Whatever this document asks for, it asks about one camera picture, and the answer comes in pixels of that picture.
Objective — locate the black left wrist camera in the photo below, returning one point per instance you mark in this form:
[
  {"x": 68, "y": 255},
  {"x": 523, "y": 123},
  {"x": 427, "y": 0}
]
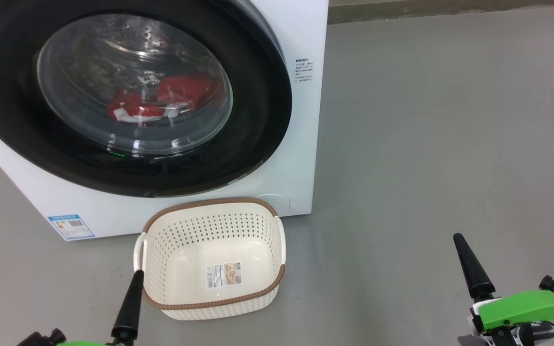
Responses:
[{"x": 41, "y": 339}]

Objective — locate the printed label sticker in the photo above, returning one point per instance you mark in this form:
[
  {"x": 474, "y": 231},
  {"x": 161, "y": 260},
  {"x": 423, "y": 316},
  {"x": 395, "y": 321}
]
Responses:
[{"x": 224, "y": 275}]

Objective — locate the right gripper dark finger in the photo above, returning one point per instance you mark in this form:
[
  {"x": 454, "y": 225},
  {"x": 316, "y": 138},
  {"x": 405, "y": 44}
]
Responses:
[{"x": 473, "y": 269}]

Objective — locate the red and white garment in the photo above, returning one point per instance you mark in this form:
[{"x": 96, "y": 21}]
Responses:
[{"x": 185, "y": 91}]

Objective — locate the blue energy label sticker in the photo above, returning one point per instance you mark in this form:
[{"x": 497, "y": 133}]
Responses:
[{"x": 71, "y": 227}]

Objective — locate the white front-load washing machine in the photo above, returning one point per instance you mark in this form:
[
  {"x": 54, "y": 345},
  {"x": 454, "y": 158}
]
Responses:
[{"x": 306, "y": 144}]

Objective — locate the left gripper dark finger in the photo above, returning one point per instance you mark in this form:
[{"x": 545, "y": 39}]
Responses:
[{"x": 129, "y": 312}]

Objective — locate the cream basket with brown rim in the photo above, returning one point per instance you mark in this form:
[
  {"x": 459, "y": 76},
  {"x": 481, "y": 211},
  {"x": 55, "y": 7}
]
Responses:
[{"x": 185, "y": 269}]

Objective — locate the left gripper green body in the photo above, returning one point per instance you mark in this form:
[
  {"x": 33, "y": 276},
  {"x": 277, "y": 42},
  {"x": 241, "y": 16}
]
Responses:
[{"x": 82, "y": 343}]

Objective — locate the round white filter cover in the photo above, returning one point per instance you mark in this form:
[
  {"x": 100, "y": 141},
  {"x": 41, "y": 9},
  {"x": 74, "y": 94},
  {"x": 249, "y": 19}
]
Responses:
[{"x": 277, "y": 202}]

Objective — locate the black round glass washer door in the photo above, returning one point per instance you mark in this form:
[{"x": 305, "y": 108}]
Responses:
[{"x": 258, "y": 120}]

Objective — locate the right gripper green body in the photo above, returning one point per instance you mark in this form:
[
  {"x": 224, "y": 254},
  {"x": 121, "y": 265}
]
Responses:
[{"x": 522, "y": 307}]

